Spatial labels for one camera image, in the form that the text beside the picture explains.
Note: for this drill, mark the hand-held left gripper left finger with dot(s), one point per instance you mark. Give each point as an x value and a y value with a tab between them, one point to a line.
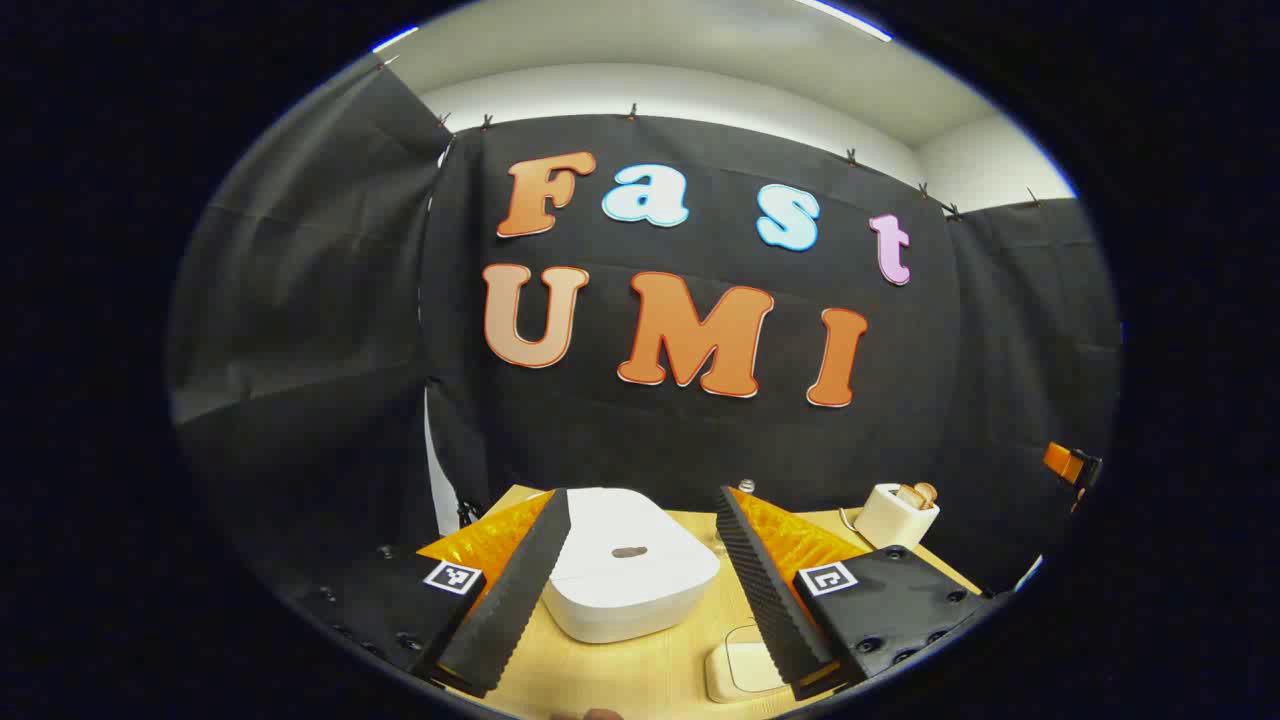
510	600

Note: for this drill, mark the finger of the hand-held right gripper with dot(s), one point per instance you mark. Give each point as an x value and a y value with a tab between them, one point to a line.
1062	460

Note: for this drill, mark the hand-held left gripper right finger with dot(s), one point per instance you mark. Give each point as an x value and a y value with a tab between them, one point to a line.
765	590

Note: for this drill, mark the white rice cooker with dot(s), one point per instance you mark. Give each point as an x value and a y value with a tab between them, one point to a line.
630	590

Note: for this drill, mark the cream rectangular tray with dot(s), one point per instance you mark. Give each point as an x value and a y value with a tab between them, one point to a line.
740	670

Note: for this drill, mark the toasted bread slice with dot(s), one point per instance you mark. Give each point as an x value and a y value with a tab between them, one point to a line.
927	492
908	494

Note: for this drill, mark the white toaster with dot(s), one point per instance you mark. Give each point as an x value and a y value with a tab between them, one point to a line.
890	520

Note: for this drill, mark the black backdrop cloth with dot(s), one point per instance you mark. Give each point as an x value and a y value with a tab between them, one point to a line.
650	440

